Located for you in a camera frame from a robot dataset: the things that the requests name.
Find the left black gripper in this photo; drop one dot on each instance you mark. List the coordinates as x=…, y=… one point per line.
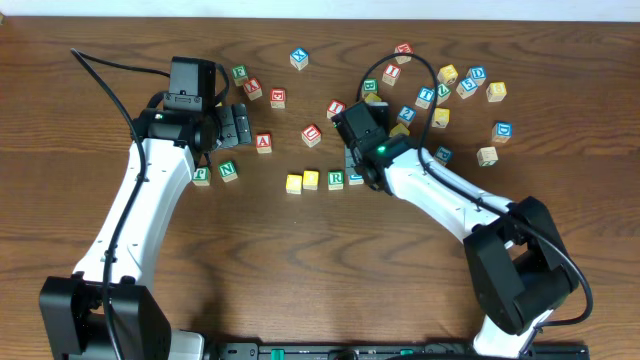
x=232, y=125

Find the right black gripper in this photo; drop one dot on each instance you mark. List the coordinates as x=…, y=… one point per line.
x=351, y=163

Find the blue L block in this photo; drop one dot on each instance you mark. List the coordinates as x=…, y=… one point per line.
x=355, y=179

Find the green R block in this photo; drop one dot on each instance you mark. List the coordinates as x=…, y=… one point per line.
x=335, y=180

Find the red Q block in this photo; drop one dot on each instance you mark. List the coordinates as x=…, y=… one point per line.
x=278, y=98

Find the yellow O block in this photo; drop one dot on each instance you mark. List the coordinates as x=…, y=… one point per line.
x=310, y=180

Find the yellow C block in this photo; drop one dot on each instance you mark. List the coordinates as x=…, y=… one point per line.
x=294, y=184

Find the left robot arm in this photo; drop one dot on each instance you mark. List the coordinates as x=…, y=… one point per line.
x=105, y=309

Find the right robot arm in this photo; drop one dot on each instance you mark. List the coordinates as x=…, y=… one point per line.
x=520, y=269

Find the red A block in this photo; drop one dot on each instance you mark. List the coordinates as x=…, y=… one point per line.
x=264, y=143

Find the green N block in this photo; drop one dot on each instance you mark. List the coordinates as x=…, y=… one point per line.
x=227, y=171

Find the red I block centre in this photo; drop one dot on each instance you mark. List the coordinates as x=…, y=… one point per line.
x=335, y=107

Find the red i block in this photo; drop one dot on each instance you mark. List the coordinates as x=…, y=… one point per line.
x=391, y=74
x=335, y=107

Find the red U block centre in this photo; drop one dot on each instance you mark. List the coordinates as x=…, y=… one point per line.
x=311, y=135

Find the red X block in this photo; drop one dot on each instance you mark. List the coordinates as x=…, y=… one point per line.
x=253, y=89

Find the yellow S block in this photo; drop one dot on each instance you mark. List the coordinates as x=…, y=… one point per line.
x=399, y=129

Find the yellow block centre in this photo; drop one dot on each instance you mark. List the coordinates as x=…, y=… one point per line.
x=372, y=98

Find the green F block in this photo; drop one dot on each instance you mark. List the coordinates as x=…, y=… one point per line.
x=239, y=75

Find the green J block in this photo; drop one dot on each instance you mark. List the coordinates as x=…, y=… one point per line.
x=202, y=176

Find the blue 2 block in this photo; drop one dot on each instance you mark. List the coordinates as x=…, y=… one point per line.
x=406, y=116

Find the green B block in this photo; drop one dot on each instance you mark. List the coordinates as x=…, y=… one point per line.
x=369, y=86

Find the red I block upper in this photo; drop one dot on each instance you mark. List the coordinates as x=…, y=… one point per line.
x=391, y=74

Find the blue T block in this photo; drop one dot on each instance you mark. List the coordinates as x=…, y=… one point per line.
x=425, y=98

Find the blue P block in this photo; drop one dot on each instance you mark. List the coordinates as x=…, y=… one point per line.
x=443, y=155

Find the blue X block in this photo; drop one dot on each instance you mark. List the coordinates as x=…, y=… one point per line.
x=299, y=58

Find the green Z block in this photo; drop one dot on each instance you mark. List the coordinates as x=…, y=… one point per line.
x=443, y=93

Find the red M block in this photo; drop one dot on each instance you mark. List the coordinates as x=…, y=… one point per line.
x=403, y=53

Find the yellow block upper right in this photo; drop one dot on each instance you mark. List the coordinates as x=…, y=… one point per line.
x=447, y=75

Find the blue 5 block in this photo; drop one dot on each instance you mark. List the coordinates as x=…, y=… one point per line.
x=466, y=87

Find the plain L block green 7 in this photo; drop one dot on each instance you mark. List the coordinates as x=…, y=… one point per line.
x=487, y=156

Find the blue D block upper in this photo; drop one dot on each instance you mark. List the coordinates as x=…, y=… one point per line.
x=477, y=74

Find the blue d block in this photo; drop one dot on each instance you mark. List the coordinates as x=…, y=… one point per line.
x=502, y=132
x=477, y=74

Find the blue D block lower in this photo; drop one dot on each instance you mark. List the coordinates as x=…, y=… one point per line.
x=502, y=132

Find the yellow B block far right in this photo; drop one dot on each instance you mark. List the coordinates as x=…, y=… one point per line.
x=496, y=92

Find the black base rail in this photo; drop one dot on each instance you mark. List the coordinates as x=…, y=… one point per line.
x=253, y=351

